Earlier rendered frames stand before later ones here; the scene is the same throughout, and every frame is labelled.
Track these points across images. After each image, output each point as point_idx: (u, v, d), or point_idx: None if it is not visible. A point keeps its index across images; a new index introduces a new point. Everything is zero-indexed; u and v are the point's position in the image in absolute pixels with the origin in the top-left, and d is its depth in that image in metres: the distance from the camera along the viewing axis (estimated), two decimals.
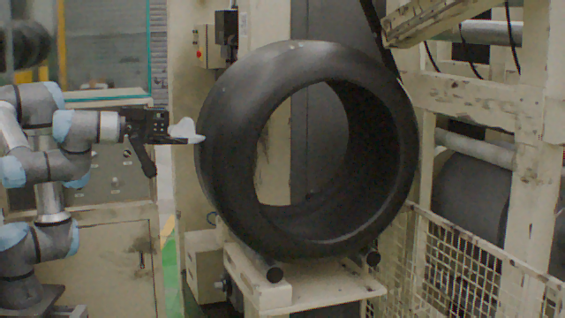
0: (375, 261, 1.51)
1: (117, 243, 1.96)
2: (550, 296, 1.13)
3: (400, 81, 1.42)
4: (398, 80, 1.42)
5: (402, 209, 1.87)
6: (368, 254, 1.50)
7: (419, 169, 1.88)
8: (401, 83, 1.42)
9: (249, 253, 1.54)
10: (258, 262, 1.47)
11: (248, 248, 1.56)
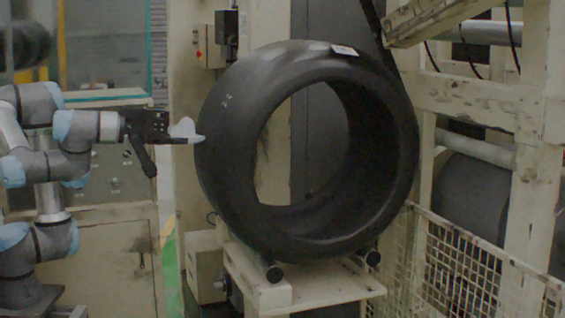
0: (373, 256, 1.50)
1: (117, 243, 1.96)
2: (550, 296, 1.13)
3: (335, 48, 1.34)
4: (333, 49, 1.34)
5: (402, 209, 1.87)
6: (376, 265, 1.52)
7: (419, 169, 1.88)
8: (337, 49, 1.34)
9: None
10: None
11: None
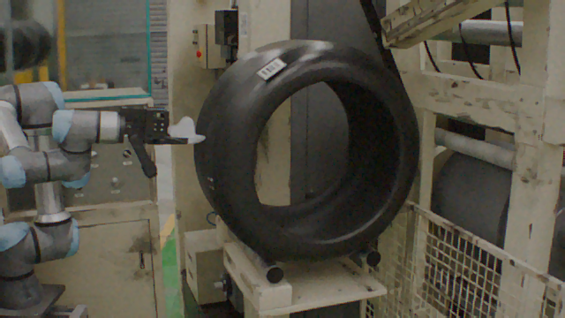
0: (375, 261, 1.51)
1: (117, 243, 1.96)
2: (550, 296, 1.13)
3: (262, 74, 1.29)
4: (261, 76, 1.29)
5: (402, 209, 1.87)
6: (369, 253, 1.50)
7: (419, 169, 1.88)
8: (265, 73, 1.29)
9: (250, 250, 1.54)
10: (259, 260, 1.47)
11: (250, 246, 1.56)
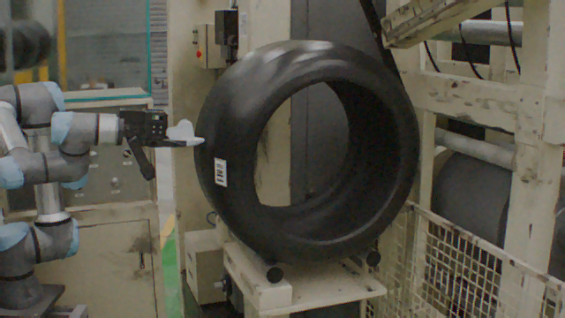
0: (374, 262, 1.51)
1: (117, 243, 1.96)
2: (550, 296, 1.13)
3: (220, 183, 1.31)
4: (221, 185, 1.31)
5: (402, 209, 1.87)
6: (372, 252, 1.50)
7: (419, 169, 1.88)
8: (221, 181, 1.30)
9: None
10: (262, 257, 1.47)
11: None
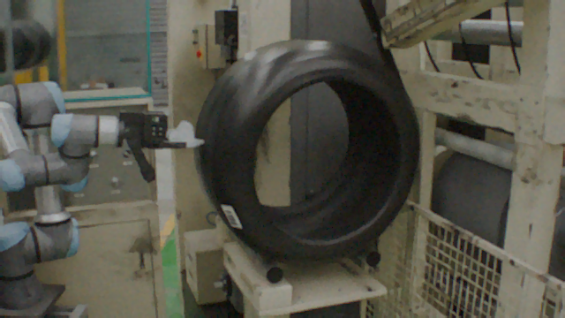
0: (376, 261, 1.51)
1: (117, 243, 1.96)
2: (550, 296, 1.13)
3: (235, 225, 1.35)
4: (237, 227, 1.35)
5: (402, 209, 1.87)
6: (367, 256, 1.50)
7: (419, 169, 1.88)
8: (235, 224, 1.34)
9: (249, 253, 1.54)
10: (258, 262, 1.47)
11: (248, 248, 1.56)
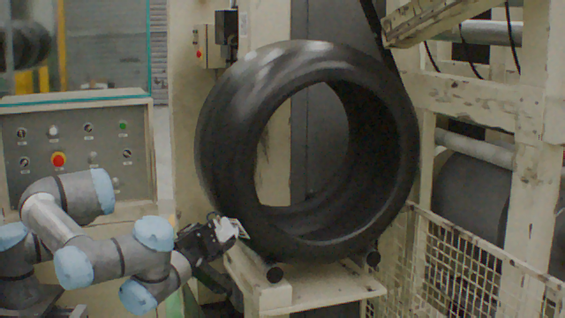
0: (372, 261, 1.51)
1: None
2: (550, 296, 1.13)
3: (243, 236, 1.36)
4: (244, 237, 1.36)
5: (402, 209, 1.87)
6: (377, 252, 1.51)
7: (419, 169, 1.88)
8: (243, 235, 1.35)
9: None
10: None
11: None
